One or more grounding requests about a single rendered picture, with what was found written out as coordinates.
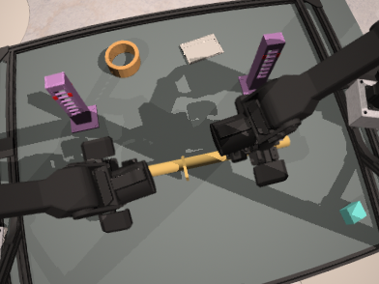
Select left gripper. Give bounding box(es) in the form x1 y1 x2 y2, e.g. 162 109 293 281
80 136 132 233

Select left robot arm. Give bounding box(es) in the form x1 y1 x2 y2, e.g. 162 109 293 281
0 158 157 219

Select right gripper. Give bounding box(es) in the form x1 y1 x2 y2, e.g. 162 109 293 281
235 94 288 187

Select orange ring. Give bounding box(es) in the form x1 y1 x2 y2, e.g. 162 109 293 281
105 41 141 78

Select small turquoise cube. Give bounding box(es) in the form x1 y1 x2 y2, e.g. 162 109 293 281
339 201 366 225

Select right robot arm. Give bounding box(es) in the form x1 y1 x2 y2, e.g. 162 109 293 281
210 20 379 163

